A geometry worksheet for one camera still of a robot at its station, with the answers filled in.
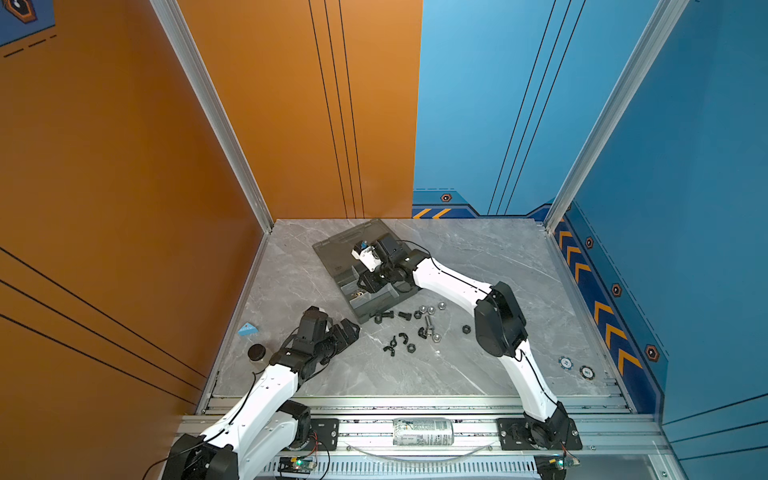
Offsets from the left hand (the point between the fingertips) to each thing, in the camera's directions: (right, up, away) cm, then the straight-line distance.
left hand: (351, 332), depth 86 cm
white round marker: (+62, -8, -1) cm, 62 cm away
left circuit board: (-11, -28, -15) cm, 33 cm away
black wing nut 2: (+15, -2, +4) cm, 15 cm away
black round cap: (-24, -3, -8) cm, 25 cm away
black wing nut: (+12, -5, +2) cm, 13 cm away
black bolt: (+16, +3, +9) cm, 18 cm away
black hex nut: (+17, -5, +2) cm, 18 cm away
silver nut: (+24, +5, +9) cm, 26 cm away
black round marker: (+67, -10, -3) cm, 67 cm away
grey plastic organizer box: (-4, +17, +17) cm, 24 cm away
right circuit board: (+50, -28, -16) cm, 59 cm away
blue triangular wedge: (-32, -1, +4) cm, 33 cm away
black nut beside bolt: (+21, -1, +5) cm, 21 cm away
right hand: (+2, +14, +6) cm, 16 cm away
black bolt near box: (+7, +3, +6) cm, 10 cm away
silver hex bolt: (+23, -1, +4) cm, 23 cm away
